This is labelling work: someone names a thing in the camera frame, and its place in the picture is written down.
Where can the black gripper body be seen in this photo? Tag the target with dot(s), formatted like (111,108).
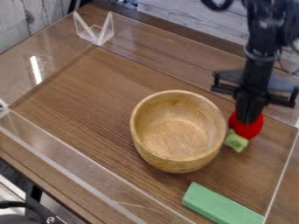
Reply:
(256,89)

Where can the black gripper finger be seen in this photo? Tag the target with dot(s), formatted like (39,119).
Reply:
(254,108)
(242,107)

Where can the red plush strawberry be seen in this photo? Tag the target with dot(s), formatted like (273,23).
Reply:
(241,132)

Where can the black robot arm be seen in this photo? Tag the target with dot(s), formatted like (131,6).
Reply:
(273,24)

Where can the wooden bowl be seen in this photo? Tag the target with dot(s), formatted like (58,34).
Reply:
(178,130)

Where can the green rectangular block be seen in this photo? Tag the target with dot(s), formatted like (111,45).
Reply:
(218,208)

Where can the black table clamp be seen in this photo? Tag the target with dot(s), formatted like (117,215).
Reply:
(25,209)

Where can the clear acrylic tray wall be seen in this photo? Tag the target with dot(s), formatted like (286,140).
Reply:
(70,93)

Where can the clear acrylic corner bracket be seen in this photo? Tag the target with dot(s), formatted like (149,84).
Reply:
(95,34)

